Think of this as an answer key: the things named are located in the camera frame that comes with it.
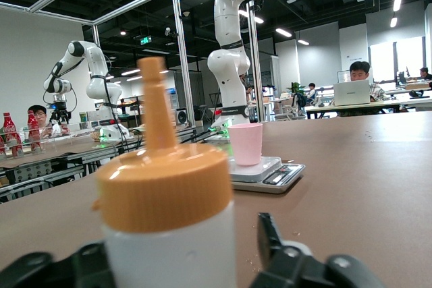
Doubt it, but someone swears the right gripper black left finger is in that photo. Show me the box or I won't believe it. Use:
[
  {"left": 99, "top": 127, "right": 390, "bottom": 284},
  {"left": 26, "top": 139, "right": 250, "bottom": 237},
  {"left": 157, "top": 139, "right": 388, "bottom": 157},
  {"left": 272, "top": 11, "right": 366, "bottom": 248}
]
[{"left": 0, "top": 240, "right": 114, "bottom": 288}]

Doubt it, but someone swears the black background robot gripper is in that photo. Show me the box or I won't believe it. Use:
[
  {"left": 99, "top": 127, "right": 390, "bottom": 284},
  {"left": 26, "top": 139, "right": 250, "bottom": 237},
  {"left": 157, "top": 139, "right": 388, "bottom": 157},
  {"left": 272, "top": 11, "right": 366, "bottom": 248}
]
[{"left": 49, "top": 100, "right": 72, "bottom": 125}]

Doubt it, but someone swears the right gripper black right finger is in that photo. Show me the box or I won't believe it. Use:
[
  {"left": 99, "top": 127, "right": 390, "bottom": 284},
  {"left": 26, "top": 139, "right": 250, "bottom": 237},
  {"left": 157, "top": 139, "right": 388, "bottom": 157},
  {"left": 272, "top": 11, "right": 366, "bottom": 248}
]
[{"left": 249, "top": 212, "right": 387, "bottom": 288}]

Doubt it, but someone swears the pink plastic cup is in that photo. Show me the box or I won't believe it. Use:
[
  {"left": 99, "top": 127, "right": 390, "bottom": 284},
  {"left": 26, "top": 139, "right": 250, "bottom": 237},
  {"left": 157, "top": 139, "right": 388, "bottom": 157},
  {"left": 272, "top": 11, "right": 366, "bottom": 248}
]
[{"left": 227, "top": 123, "right": 264, "bottom": 167}]

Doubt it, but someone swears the person with glasses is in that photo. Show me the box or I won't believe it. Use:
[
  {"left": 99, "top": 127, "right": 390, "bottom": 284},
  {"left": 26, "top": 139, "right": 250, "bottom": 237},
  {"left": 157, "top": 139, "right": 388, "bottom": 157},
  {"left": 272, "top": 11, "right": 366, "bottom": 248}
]
[{"left": 26, "top": 105, "right": 63, "bottom": 139}]

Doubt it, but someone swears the neighbouring work table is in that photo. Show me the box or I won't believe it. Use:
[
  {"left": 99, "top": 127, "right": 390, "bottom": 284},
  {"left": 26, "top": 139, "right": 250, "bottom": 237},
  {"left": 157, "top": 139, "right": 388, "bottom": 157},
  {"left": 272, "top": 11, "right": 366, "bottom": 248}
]
[{"left": 0, "top": 129, "right": 146, "bottom": 201}]

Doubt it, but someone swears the silver digital kitchen scale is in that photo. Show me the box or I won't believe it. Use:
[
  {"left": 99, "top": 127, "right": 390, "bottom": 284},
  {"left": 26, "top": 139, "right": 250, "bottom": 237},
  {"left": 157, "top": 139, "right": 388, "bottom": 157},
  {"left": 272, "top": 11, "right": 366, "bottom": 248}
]
[{"left": 229, "top": 155, "right": 306, "bottom": 195}]

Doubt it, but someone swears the white open laptop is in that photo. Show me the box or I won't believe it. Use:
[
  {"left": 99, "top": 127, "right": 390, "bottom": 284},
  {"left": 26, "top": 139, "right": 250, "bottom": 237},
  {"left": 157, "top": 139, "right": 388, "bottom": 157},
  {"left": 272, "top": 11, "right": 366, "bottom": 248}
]
[{"left": 333, "top": 80, "right": 371, "bottom": 107}]

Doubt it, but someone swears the white office desk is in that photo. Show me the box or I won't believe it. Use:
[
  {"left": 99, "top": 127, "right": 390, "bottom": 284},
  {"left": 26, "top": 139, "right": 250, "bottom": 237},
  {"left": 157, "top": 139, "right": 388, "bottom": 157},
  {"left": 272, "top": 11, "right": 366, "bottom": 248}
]
[{"left": 304, "top": 98, "right": 432, "bottom": 120}]

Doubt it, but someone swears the person in checked shirt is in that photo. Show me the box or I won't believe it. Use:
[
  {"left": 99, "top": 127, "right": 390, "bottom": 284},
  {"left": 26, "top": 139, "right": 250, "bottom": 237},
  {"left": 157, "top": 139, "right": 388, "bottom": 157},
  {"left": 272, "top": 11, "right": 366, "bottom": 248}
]
[{"left": 349, "top": 61, "right": 389, "bottom": 103}]

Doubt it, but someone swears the aluminium cage frame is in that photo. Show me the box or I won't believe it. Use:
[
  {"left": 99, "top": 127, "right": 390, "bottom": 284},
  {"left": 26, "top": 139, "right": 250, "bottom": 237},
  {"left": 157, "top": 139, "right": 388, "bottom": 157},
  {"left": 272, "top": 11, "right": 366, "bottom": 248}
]
[{"left": 0, "top": 0, "right": 196, "bottom": 127}]

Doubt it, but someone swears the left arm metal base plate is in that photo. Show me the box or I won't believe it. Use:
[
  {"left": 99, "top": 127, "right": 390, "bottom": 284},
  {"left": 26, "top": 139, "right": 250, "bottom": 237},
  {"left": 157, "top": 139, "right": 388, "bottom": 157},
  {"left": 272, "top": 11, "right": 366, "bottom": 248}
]
[{"left": 202, "top": 132, "right": 234, "bottom": 144}]

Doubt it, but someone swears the aluminium profile post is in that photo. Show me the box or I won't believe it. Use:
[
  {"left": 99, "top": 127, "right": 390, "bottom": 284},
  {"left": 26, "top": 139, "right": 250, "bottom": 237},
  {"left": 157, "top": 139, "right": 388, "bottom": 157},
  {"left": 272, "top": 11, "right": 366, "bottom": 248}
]
[{"left": 246, "top": 0, "right": 265, "bottom": 123}]

